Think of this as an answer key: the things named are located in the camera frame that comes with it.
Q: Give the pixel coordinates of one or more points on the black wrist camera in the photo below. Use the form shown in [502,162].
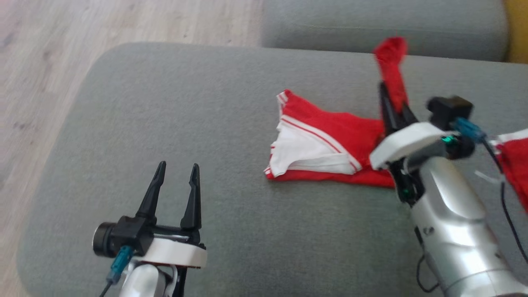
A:
[128,235]
[449,109]

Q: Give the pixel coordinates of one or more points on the yellow cushion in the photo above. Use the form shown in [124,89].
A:
[519,29]

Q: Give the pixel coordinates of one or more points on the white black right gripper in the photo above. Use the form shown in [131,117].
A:
[404,142]

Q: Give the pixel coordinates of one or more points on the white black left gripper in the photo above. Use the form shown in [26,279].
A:
[177,253]

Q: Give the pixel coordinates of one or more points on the grey sofa seat cushion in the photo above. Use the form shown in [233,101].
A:
[247,123]

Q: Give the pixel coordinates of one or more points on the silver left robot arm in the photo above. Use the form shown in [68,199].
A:
[142,284]

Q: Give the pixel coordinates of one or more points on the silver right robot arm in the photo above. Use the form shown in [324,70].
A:
[453,231]

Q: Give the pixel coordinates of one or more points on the red white basketball shorts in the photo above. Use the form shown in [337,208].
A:
[517,165]

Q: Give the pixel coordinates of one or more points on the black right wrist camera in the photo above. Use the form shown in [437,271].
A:
[449,109]

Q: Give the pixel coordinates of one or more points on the grey sofa back cushion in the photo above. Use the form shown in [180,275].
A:
[371,20]

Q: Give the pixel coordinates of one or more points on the red white basketball jersey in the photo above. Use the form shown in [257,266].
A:
[330,123]

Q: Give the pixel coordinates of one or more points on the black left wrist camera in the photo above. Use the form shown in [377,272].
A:
[128,235]

